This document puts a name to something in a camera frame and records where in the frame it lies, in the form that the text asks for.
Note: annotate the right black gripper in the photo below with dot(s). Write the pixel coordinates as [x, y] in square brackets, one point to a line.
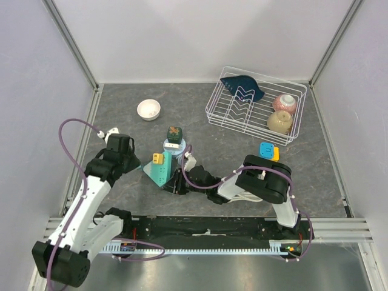
[176, 184]

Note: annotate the teal triangular power strip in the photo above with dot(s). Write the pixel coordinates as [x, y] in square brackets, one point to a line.
[160, 174]

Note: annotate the yellow cube plug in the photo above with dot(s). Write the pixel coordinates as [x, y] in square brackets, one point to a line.
[158, 158]

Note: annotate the round light blue socket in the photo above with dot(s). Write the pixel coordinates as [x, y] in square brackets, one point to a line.
[176, 152]

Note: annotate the white plug adapter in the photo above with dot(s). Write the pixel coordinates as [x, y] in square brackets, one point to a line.
[171, 146]

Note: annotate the dark green cube plug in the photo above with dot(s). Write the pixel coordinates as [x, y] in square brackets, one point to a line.
[174, 135]

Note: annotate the blue cube plug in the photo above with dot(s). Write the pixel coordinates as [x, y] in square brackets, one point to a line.
[266, 150]

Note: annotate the yellow plug adapter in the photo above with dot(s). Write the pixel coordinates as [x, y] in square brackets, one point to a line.
[275, 156]

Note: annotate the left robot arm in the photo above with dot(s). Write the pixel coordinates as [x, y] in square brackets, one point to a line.
[68, 253]

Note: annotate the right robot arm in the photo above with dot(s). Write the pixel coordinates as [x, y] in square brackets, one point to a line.
[257, 179]

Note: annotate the white ceramic bowl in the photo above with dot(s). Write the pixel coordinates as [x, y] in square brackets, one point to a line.
[149, 109]

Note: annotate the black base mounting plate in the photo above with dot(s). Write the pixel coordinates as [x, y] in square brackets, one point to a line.
[213, 232]

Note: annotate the dark blue leaf plate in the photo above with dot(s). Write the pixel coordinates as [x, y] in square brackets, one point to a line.
[244, 88]

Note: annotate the beige ceramic bowl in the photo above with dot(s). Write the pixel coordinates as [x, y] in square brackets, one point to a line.
[280, 122]

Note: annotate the pink patterned bowl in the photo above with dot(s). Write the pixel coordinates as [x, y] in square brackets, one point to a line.
[285, 102]

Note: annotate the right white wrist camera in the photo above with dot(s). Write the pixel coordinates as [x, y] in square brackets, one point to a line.
[188, 162]

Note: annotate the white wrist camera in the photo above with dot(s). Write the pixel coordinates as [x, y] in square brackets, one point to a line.
[188, 162]
[105, 135]

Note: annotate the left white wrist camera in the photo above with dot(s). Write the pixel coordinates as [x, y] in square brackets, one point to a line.
[105, 135]

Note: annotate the light blue cable duct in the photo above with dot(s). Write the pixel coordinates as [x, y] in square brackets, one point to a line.
[124, 248]

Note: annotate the white wire dish rack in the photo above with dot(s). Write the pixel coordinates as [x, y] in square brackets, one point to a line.
[225, 110]

